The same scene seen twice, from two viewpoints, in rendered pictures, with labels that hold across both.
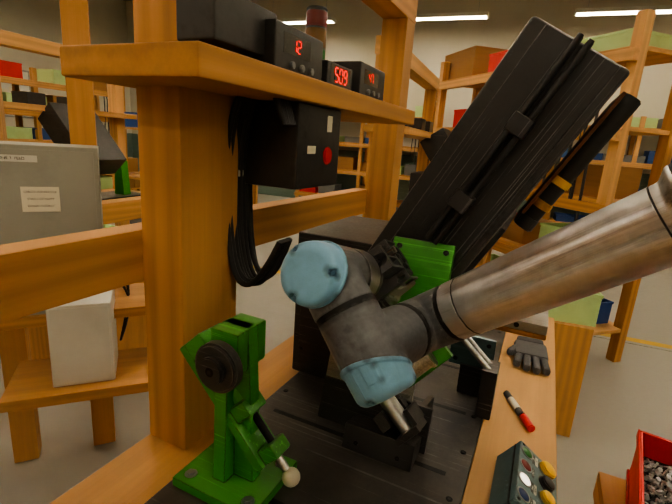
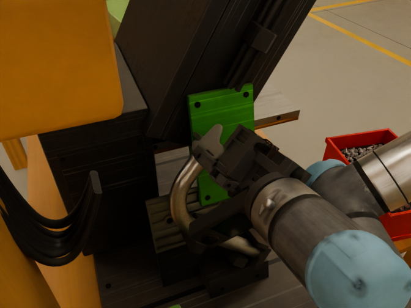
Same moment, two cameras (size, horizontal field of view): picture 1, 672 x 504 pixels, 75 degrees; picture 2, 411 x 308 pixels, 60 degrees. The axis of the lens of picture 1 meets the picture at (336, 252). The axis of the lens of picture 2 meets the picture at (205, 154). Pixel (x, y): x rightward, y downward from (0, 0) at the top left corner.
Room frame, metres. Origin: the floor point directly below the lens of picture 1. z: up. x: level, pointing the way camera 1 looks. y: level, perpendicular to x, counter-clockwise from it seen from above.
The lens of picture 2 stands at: (0.46, 0.22, 1.56)
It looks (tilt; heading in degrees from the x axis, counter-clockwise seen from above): 40 degrees down; 314
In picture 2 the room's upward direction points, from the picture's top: straight up
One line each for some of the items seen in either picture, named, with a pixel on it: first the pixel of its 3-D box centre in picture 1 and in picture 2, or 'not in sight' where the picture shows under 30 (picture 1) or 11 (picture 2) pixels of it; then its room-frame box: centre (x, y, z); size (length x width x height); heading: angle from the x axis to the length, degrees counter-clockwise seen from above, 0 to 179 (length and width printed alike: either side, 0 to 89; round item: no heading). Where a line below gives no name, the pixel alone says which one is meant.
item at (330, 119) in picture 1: (293, 145); not in sight; (0.88, 0.10, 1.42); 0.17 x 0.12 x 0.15; 155
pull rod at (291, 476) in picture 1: (283, 465); not in sight; (0.56, 0.06, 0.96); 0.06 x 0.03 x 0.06; 65
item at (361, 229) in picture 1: (356, 293); (101, 146); (1.05, -0.06, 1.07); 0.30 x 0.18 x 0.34; 155
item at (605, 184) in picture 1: (511, 181); not in sight; (3.97, -1.52, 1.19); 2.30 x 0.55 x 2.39; 20
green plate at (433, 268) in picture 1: (419, 292); (218, 137); (0.80, -0.16, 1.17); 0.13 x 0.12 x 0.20; 155
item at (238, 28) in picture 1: (230, 26); not in sight; (0.72, 0.18, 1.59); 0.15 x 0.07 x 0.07; 155
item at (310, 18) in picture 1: (316, 18); not in sight; (1.12, 0.08, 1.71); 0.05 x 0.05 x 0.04
